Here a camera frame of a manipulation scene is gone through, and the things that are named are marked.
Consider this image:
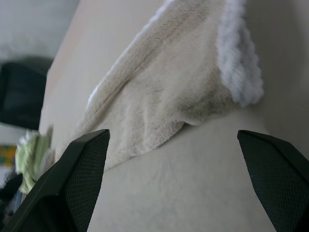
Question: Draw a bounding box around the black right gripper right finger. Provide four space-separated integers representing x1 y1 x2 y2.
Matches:
237 130 309 232

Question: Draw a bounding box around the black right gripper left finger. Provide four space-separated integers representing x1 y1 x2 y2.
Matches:
0 129 111 232

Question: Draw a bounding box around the beige plush towel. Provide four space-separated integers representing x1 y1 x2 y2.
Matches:
52 0 242 170

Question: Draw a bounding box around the light green cloth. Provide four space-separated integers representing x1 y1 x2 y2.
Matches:
14 125 54 194

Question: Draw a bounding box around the dark blurred chair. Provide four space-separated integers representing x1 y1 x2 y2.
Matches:
0 56 54 131

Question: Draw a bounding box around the white knitted cloth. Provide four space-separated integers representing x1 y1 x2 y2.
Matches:
217 0 264 108

